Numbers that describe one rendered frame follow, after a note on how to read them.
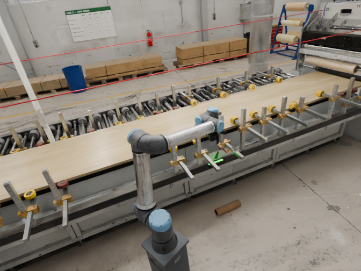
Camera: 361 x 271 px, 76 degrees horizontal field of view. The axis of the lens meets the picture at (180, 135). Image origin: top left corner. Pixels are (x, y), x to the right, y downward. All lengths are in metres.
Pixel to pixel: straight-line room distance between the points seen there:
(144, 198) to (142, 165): 0.27
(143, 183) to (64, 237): 1.39
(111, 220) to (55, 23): 7.33
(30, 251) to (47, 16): 7.39
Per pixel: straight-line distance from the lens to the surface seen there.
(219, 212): 2.71
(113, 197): 2.16
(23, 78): 2.71
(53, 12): 9.03
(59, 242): 2.81
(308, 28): 4.46
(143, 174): 1.55
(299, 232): 2.78
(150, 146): 1.35
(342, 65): 4.10
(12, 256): 2.92
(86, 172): 2.21
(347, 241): 2.87
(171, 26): 9.24
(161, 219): 1.66
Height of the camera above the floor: 2.13
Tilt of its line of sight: 31 degrees down
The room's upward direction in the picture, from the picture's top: 7 degrees counter-clockwise
